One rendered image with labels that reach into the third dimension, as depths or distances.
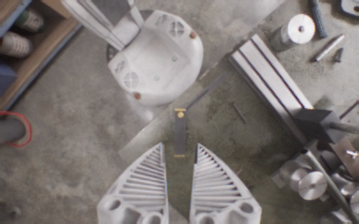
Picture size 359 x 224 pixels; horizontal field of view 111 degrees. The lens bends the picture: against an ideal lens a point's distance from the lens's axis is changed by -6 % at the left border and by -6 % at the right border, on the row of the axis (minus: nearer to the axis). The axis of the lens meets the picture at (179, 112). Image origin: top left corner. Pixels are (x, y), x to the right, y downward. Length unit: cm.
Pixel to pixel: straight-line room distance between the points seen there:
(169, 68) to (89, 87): 79
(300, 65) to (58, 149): 176
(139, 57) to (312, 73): 82
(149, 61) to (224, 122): 71
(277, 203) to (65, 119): 156
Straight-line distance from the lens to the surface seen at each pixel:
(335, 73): 45
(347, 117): 40
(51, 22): 156
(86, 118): 145
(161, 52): 91
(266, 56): 31
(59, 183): 187
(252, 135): 33
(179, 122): 27
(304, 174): 32
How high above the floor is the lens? 116
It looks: 84 degrees down
